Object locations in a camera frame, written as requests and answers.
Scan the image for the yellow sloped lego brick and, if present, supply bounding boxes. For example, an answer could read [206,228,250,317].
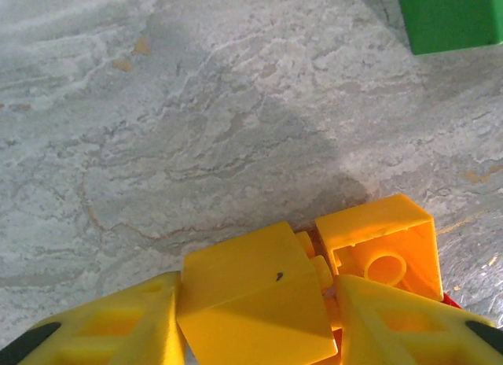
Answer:
[175,220,340,365]

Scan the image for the green lego brick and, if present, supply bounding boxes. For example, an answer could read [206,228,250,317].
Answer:
[395,0,503,56]

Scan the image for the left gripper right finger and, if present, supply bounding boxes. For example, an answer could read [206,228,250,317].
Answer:
[332,273,503,365]

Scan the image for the red lego brick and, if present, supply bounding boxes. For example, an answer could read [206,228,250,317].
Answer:
[442,293,464,310]

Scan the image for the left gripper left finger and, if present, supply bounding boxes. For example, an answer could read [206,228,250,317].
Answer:
[0,270,188,365]

